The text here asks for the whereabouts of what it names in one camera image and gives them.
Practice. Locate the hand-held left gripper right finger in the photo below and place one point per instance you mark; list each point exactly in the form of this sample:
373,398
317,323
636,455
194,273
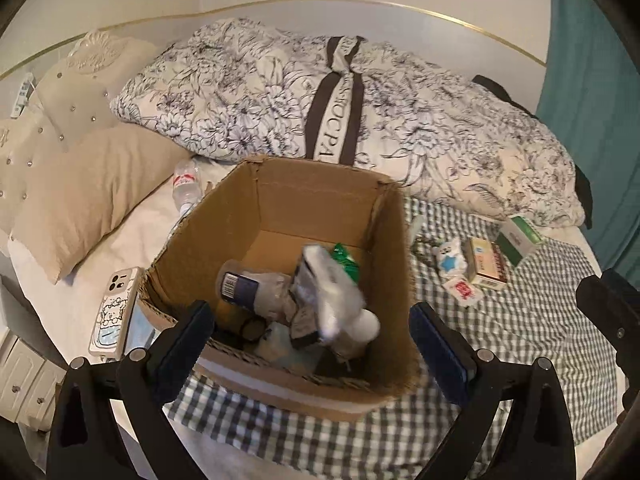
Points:
440,350

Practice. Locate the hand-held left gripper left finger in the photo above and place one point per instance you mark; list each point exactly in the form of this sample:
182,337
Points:
185,345

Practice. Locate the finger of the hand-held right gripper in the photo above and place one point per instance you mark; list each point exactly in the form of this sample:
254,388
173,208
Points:
607,330

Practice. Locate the white plastic bottle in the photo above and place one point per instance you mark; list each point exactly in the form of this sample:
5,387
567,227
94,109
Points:
367,327

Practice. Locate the crushed bottle blue red label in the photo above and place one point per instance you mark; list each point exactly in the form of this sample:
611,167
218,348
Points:
240,285

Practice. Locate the light blue tissue pack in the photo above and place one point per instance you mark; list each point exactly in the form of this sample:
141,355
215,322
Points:
295,357

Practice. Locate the silver foil pouch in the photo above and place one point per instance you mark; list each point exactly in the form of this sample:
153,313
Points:
325,285

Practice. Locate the green plastic packet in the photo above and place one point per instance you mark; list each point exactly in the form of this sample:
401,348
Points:
345,257

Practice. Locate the brown cardboard box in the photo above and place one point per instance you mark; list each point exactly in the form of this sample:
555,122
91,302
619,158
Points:
310,195

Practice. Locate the blue face mask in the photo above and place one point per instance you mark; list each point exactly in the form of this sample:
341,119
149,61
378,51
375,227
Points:
137,330

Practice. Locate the red and white sachet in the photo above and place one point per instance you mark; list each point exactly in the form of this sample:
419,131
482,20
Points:
462,290

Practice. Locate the grey checked blanket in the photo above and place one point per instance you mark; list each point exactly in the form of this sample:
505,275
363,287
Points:
540,310

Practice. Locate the phone with cartoon case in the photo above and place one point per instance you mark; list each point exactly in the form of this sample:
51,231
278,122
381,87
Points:
112,310

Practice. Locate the small white blue tissue packet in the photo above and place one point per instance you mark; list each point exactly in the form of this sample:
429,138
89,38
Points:
450,257

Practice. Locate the orange and red carton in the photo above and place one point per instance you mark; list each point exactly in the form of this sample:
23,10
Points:
487,260

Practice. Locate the white bed mattress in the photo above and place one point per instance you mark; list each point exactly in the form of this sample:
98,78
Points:
150,230

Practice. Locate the green and white carton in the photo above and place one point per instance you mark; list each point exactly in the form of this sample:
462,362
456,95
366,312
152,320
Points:
520,240

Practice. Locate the grey plastic strip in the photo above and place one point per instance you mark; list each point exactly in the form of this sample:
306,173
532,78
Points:
417,225

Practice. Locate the clear plastic water bottle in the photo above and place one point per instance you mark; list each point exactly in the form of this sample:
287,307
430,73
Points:
186,185

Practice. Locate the white nightstand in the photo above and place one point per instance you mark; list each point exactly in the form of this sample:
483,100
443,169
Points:
25,380

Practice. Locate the beige pillow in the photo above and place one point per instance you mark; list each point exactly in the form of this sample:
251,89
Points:
85,200

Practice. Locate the teal curtain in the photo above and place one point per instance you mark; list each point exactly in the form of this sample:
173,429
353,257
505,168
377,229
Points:
590,85

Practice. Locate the floral print duvet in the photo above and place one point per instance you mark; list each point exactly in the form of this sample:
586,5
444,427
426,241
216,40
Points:
250,90

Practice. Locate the white power strip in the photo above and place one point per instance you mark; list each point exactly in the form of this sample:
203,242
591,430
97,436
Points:
22,95

